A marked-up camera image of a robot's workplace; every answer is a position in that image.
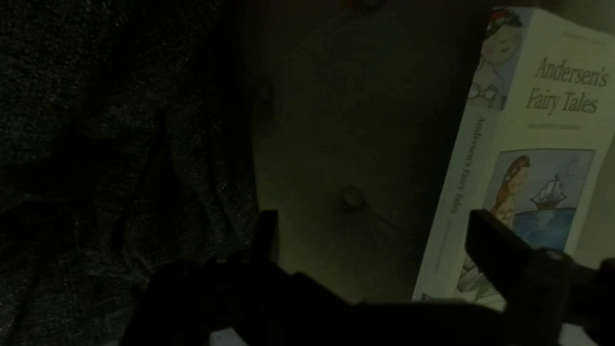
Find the white fairy tales book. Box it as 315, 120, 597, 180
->
411, 7, 615, 316

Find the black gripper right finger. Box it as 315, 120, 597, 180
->
463, 209, 536, 312

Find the dark grey crumpled cloth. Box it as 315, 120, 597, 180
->
0, 0, 261, 346

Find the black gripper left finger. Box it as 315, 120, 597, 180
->
253, 209, 280, 266

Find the brown tufted sofa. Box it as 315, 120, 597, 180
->
242, 0, 615, 307

